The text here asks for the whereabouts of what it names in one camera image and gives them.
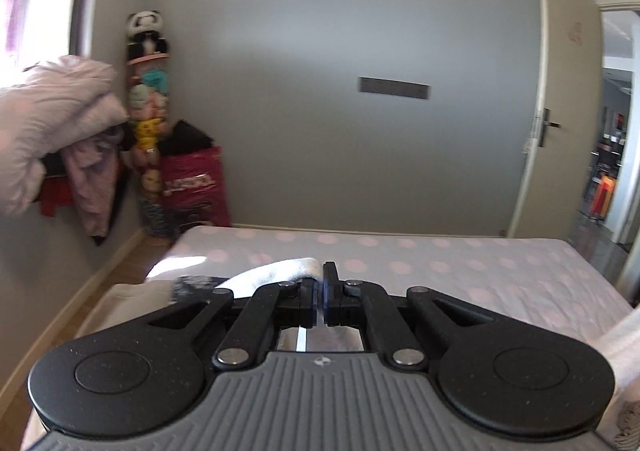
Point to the pink polka dot bed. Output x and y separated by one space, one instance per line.
400 251

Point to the red shopping bag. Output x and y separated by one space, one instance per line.
195 186

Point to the red garment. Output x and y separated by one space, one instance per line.
52 193

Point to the orange object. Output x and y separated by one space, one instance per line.
607 196

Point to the window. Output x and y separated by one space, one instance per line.
50 21

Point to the black clothes pile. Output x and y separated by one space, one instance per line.
185 138

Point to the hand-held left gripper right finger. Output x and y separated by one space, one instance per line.
328 301

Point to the panda plush toy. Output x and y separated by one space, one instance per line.
145 28

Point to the dark floral folded cloth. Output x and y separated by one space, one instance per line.
195 287

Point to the white printed sweatshirt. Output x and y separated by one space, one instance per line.
280 276

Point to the clear tube of plush toys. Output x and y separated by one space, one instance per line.
150 106

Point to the pink folded quilt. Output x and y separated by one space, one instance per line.
50 121

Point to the beige folded cloth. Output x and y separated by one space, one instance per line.
135 301

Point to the cream door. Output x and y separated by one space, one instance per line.
565 81

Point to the grey wall switch plate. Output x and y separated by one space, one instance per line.
395 88

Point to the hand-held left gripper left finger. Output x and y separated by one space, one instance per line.
309 303

